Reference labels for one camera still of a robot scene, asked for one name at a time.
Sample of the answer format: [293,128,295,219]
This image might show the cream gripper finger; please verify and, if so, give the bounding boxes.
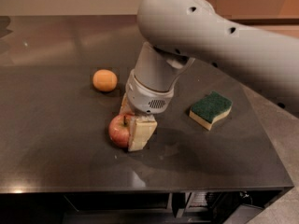
[119,95,134,115]
[128,115,157,152]

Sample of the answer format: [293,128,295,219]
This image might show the red apple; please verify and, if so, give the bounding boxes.
[108,114,132,148]

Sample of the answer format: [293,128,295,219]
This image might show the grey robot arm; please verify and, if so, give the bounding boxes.
[121,0,299,151]

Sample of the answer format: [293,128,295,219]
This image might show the orange fruit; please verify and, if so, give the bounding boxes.
[93,69,118,92]

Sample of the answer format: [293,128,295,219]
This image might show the green yellow sponge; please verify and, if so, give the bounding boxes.
[189,91,233,131]

